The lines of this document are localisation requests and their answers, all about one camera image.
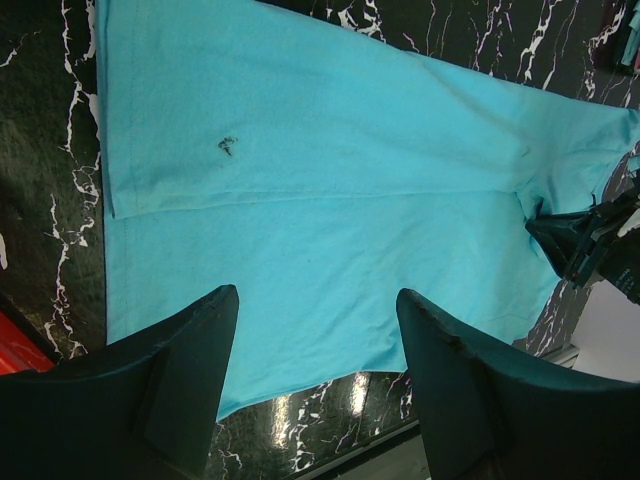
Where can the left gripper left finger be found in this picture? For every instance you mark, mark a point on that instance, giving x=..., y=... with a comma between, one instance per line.
x=143, y=407

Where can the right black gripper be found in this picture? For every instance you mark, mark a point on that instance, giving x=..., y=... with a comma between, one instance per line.
x=602, y=244

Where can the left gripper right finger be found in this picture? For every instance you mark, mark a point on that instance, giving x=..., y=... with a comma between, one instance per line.
x=490, y=411

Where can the turquoise t shirt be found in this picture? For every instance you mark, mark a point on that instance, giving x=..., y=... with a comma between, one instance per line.
x=320, y=172

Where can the red plastic bin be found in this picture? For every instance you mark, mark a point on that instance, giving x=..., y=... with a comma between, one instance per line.
x=17, y=352

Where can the teal folded t shirt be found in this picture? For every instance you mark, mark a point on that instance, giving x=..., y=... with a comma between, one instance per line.
x=630, y=45

